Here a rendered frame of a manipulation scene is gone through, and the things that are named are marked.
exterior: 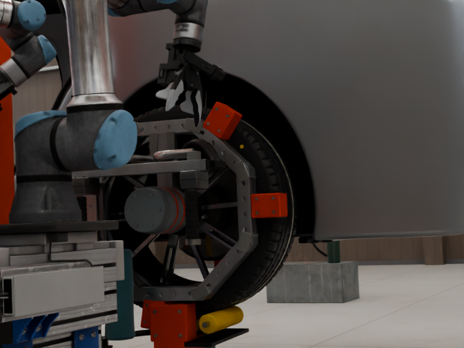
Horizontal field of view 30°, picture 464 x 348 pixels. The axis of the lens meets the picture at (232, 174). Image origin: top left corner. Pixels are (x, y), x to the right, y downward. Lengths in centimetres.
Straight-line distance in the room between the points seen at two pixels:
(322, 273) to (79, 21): 695
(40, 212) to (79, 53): 33
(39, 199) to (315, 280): 691
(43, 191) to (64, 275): 27
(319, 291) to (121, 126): 693
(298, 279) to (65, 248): 690
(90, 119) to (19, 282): 40
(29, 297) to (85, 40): 54
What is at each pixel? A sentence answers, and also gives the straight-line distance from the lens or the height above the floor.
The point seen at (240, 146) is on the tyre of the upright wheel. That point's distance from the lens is 261.
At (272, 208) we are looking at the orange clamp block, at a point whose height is 84.
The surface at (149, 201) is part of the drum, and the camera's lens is 246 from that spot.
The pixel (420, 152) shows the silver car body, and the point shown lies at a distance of 263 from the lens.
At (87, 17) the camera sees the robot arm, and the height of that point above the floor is 122.
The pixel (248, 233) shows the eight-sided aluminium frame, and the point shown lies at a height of 77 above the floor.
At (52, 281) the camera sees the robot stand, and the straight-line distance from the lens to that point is 158.
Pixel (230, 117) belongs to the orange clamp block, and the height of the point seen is 111.
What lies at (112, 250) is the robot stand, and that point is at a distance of 196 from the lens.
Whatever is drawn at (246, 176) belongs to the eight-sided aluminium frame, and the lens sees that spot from 251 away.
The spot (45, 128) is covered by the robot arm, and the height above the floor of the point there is 101.
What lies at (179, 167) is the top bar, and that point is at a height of 96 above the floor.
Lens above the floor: 80
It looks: 3 degrees up
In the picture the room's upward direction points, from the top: 2 degrees counter-clockwise
